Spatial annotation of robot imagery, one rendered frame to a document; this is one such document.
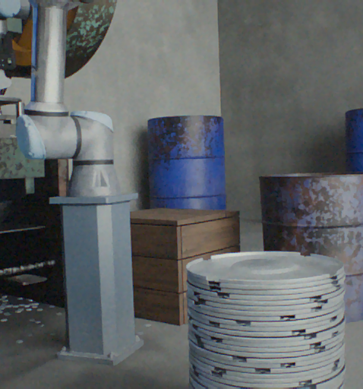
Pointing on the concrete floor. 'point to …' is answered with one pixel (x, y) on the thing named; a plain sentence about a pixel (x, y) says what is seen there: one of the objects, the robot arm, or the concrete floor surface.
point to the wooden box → (175, 255)
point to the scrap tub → (326, 226)
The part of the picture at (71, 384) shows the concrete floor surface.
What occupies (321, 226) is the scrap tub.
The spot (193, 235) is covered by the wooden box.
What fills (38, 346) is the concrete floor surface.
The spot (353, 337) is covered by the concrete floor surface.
